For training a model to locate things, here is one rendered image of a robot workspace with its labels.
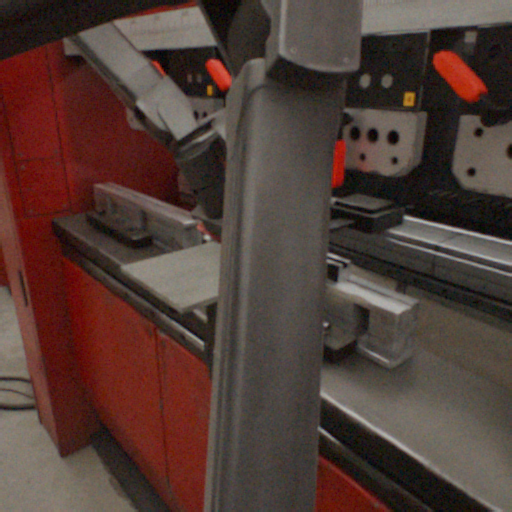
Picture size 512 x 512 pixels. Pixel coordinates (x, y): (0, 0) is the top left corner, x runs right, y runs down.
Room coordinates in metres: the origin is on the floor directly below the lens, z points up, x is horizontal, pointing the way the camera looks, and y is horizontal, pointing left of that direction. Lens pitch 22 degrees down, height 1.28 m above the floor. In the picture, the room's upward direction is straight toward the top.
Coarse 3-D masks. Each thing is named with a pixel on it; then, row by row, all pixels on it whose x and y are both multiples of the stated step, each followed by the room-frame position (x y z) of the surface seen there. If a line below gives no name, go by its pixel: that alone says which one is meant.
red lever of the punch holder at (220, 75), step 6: (210, 60) 0.81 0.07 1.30; (210, 66) 0.81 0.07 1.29; (216, 66) 0.81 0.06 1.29; (222, 66) 0.81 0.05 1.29; (210, 72) 0.81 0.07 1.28; (216, 72) 0.80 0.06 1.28; (222, 72) 0.80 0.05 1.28; (216, 78) 0.80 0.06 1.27; (222, 78) 0.79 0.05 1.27; (228, 78) 0.79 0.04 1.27; (222, 84) 0.78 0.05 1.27; (228, 84) 0.78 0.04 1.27; (222, 90) 0.78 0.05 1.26; (228, 90) 0.78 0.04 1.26
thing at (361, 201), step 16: (336, 208) 0.93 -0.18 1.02; (352, 208) 0.91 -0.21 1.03; (368, 208) 0.88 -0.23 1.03; (384, 208) 0.90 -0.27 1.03; (400, 208) 0.92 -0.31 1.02; (336, 224) 0.87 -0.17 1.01; (352, 224) 0.88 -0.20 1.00; (368, 224) 0.86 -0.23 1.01; (384, 224) 0.88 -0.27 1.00; (400, 224) 0.92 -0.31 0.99
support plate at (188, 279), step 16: (160, 256) 0.71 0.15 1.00; (176, 256) 0.71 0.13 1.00; (192, 256) 0.71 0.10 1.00; (208, 256) 0.71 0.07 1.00; (128, 272) 0.64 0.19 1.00; (144, 272) 0.64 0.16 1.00; (160, 272) 0.64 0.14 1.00; (176, 272) 0.64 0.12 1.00; (192, 272) 0.64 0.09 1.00; (208, 272) 0.64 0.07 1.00; (160, 288) 0.59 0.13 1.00; (176, 288) 0.59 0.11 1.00; (192, 288) 0.59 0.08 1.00; (208, 288) 0.59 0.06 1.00; (176, 304) 0.54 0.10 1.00; (192, 304) 0.54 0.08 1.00
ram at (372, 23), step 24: (432, 0) 0.57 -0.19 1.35; (456, 0) 0.55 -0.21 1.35; (480, 0) 0.53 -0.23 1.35; (504, 0) 0.51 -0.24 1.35; (384, 24) 0.61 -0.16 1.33; (408, 24) 0.59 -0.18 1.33; (432, 24) 0.56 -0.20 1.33; (456, 24) 0.54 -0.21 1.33; (480, 24) 0.52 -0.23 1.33; (72, 48) 1.35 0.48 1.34; (144, 48) 1.06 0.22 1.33; (168, 48) 0.98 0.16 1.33
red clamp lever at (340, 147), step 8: (344, 112) 0.62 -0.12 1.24; (344, 120) 0.61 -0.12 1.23; (352, 120) 0.63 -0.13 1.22; (336, 136) 0.61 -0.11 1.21; (336, 144) 0.61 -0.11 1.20; (344, 144) 0.61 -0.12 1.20; (336, 152) 0.61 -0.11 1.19; (344, 152) 0.61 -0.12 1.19; (336, 160) 0.61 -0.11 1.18; (344, 160) 0.61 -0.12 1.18; (336, 168) 0.60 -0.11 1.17; (336, 176) 0.61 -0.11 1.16; (336, 184) 0.61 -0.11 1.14
